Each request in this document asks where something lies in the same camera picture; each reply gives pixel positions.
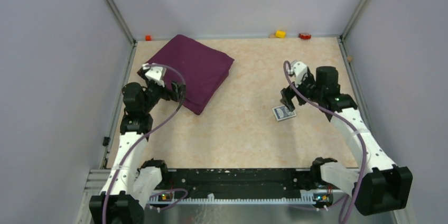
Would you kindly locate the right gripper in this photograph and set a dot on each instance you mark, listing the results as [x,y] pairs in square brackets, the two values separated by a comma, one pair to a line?
[287,94]

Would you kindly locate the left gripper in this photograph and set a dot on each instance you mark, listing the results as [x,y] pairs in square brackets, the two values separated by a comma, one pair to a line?
[167,94]

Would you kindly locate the blue playing card deck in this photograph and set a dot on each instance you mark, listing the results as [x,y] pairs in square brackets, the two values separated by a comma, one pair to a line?
[282,113]

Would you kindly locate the purple cloth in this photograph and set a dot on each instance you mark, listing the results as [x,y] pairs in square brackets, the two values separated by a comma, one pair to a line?
[203,68]

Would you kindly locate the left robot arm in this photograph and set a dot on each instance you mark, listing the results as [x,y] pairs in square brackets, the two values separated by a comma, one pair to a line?
[128,187]

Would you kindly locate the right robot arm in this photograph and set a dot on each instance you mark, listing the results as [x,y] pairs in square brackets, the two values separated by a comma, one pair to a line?
[380,185]

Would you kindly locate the red small block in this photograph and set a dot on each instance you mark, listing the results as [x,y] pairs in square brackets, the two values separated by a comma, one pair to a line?
[304,36]

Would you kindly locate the yellow small block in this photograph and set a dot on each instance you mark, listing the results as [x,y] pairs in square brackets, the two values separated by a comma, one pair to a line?
[280,34]

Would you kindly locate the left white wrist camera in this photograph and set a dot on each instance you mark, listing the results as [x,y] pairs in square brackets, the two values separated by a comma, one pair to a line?
[153,74]

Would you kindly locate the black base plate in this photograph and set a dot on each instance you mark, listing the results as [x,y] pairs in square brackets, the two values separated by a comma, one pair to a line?
[245,184]

